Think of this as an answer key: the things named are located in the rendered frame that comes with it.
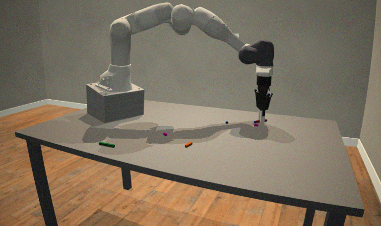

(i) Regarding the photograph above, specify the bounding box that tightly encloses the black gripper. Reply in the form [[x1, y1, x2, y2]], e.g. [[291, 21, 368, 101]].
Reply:
[[254, 76, 273, 122]]

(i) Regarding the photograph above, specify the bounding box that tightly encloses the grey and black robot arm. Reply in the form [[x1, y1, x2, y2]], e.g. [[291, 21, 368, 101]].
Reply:
[[95, 2, 274, 92]]

